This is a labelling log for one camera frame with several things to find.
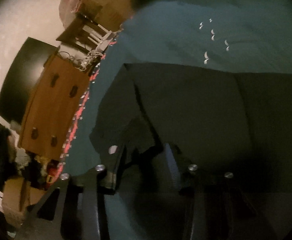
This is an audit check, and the cardboard boxes clutter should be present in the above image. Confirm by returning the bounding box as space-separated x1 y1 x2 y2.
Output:
58 0 134 43

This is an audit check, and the white router with cables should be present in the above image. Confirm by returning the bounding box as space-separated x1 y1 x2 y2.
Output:
56 22 118 72

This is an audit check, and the black flat screen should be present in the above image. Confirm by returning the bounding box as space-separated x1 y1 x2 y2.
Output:
0 37 57 124

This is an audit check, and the large black garment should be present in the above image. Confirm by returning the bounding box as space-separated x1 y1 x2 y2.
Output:
90 63 292 183

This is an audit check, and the wooden drawer cabinet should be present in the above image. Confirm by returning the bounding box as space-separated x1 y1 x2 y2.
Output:
18 55 90 160

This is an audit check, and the dark green Eiffel bedspread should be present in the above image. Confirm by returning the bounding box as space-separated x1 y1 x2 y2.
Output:
66 0 292 239

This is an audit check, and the brown cardboard box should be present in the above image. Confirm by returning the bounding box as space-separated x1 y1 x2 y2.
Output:
2 177 45 229

